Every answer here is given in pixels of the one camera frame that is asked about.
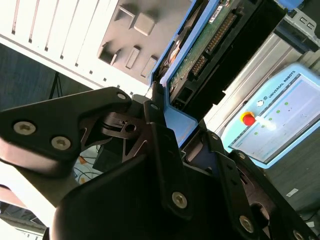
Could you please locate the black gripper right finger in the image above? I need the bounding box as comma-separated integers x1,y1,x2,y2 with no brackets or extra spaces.
199,121,320,240

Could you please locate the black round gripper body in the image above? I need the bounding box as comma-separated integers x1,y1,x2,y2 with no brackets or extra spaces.
50,152,241,240

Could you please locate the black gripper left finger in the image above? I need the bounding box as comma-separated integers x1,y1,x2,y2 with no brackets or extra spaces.
0,81,195,221

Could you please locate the hard disk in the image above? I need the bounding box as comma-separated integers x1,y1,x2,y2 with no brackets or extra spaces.
148,0,288,151

